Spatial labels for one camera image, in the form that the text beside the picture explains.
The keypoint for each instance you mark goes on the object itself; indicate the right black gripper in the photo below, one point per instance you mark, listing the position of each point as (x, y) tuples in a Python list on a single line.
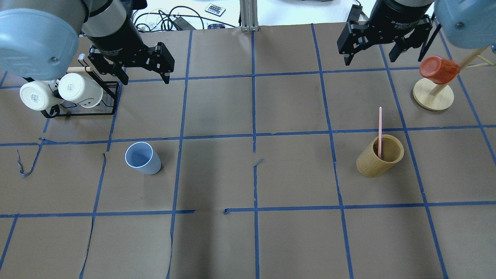
[(399, 22)]

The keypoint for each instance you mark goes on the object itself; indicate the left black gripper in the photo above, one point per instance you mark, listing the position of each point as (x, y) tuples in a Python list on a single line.
[(117, 40)]

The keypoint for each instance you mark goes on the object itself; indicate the pink chopstick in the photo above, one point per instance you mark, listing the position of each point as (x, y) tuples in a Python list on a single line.
[(380, 131)]

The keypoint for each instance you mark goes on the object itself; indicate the light blue plastic cup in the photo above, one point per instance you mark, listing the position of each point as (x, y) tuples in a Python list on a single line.
[(141, 156)]

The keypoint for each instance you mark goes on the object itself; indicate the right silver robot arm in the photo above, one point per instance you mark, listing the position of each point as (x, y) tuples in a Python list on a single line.
[(467, 24)]

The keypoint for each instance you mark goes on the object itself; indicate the orange cup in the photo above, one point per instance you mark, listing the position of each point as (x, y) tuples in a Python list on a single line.
[(439, 70)]

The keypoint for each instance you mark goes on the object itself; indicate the black power adapter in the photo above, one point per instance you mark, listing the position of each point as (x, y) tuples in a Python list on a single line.
[(180, 24)]

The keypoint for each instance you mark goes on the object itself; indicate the white mug far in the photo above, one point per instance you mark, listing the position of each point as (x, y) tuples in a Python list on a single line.
[(80, 90)]

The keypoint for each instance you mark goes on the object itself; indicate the white mug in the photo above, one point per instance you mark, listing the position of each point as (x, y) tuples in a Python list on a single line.
[(39, 95), (80, 90)]

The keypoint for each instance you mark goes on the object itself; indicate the wooden mug tree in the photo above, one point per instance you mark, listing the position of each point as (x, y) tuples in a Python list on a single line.
[(440, 97)]

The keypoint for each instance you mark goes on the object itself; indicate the small remote control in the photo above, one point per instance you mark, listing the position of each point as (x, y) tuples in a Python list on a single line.
[(215, 9)]

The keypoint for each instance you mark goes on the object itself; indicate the white mug near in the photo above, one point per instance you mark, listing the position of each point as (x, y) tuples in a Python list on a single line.
[(39, 95)]

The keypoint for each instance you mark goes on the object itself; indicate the bamboo chopstick holder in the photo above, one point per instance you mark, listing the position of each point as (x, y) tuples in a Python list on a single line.
[(369, 165)]

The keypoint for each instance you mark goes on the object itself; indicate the black wire mug rack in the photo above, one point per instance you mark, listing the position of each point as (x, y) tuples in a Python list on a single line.
[(106, 107)]

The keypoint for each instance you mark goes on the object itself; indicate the aluminium frame post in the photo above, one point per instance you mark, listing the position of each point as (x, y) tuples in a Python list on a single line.
[(249, 15)]

